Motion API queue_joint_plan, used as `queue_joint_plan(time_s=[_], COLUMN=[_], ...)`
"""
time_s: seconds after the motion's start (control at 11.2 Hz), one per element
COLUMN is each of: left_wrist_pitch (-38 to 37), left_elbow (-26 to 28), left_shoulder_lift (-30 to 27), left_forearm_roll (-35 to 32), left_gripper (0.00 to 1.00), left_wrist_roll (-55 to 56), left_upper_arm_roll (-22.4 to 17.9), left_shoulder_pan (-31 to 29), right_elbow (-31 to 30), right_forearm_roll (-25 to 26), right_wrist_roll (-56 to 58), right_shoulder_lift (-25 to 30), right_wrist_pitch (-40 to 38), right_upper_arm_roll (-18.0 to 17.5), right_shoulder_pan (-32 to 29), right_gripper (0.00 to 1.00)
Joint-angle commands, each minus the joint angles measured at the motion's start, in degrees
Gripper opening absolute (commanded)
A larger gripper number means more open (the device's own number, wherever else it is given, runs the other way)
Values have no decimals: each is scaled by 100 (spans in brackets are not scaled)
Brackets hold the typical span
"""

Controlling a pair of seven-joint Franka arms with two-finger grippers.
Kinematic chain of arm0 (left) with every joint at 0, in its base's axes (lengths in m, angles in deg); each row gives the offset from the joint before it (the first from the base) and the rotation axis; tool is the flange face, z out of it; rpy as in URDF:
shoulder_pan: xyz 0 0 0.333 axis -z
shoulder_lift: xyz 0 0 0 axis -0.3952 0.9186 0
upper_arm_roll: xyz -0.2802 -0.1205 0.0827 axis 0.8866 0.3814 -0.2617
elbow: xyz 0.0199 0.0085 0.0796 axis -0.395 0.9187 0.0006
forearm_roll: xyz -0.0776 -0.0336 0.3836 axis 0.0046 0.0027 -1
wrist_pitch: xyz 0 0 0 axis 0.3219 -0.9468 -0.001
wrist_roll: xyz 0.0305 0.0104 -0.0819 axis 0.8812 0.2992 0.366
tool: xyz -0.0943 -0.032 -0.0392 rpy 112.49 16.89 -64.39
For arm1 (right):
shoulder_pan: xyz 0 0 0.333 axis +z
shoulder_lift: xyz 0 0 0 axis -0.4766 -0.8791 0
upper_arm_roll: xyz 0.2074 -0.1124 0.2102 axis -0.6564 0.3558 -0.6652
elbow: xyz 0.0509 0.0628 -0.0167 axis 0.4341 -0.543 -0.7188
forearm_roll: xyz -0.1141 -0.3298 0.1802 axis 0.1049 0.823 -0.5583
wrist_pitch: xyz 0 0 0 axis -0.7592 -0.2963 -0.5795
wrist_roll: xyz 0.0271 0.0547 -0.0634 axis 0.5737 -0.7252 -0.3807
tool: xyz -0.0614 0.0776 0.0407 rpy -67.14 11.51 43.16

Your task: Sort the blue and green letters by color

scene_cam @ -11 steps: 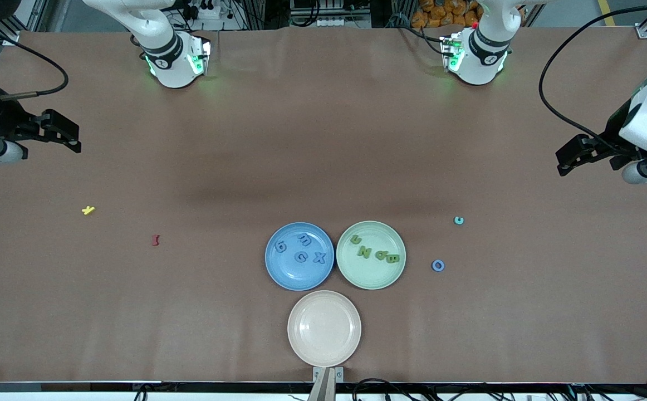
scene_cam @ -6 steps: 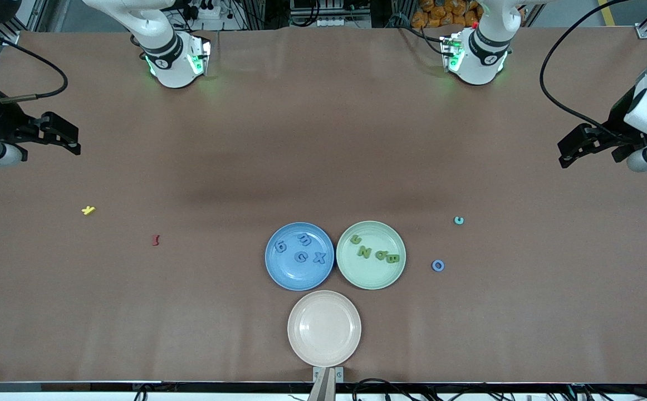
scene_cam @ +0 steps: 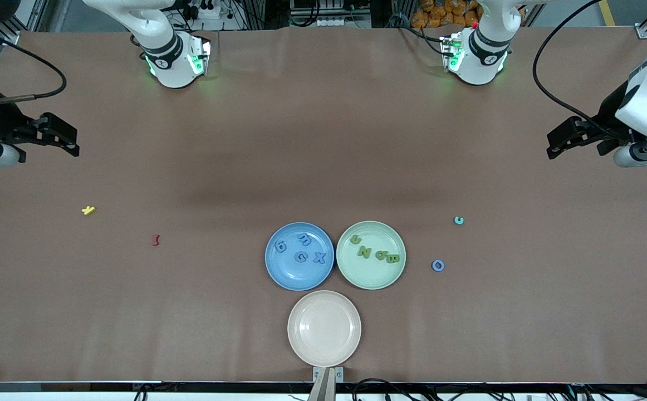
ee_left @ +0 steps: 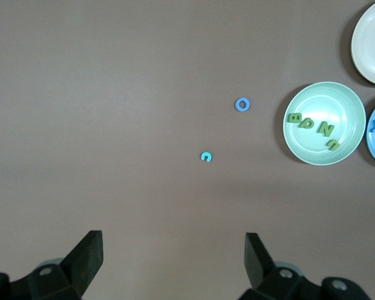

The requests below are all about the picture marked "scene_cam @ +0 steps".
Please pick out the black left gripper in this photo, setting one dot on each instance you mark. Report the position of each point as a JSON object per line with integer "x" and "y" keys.
{"x": 609, "y": 115}

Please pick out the green letter B capital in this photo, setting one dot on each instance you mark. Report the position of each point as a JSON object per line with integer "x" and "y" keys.
{"x": 393, "y": 258}

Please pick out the green letter b lowercase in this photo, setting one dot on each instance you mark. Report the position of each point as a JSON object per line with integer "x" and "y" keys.
{"x": 377, "y": 255}

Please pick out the green letter N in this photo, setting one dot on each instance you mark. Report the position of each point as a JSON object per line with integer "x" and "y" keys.
{"x": 364, "y": 252}

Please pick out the blue letter g lowercase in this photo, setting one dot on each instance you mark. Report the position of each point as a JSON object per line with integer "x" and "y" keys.
{"x": 277, "y": 245}

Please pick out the green letter u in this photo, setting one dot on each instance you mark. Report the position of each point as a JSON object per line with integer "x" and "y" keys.
{"x": 353, "y": 240}

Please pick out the blue letter m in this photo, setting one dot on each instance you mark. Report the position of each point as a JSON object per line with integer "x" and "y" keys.
{"x": 305, "y": 240}

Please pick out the blue letter X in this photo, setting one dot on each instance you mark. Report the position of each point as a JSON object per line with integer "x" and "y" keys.
{"x": 319, "y": 258}

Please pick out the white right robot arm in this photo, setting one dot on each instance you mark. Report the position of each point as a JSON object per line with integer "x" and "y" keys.
{"x": 170, "y": 61}

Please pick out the yellow letter K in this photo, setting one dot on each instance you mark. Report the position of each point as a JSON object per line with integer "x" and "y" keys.
{"x": 88, "y": 210}

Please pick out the bag of orange items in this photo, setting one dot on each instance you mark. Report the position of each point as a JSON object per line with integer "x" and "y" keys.
{"x": 440, "y": 14}

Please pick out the white power strip black plugs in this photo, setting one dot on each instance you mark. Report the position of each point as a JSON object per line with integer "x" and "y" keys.
{"x": 212, "y": 25}

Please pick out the blue letter O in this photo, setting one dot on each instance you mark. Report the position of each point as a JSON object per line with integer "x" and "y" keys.
{"x": 434, "y": 265}

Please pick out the green plate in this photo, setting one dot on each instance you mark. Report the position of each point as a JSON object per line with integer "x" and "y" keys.
{"x": 371, "y": 275}

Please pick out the brown paper table cover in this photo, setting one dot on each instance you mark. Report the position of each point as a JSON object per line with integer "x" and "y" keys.
{"x": 323, "y": 139}

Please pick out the long white power strip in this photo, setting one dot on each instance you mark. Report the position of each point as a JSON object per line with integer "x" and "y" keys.
{"x": 340, "y": 23}

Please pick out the blue plate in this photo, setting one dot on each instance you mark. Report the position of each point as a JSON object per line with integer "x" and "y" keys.
{"x": 287, "y": 275}

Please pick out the beige plate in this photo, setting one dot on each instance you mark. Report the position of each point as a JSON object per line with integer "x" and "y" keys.
{"x": 323, "y": 328}

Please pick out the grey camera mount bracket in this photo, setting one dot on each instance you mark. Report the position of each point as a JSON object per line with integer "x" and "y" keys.
{"x": 323, "y": 387}

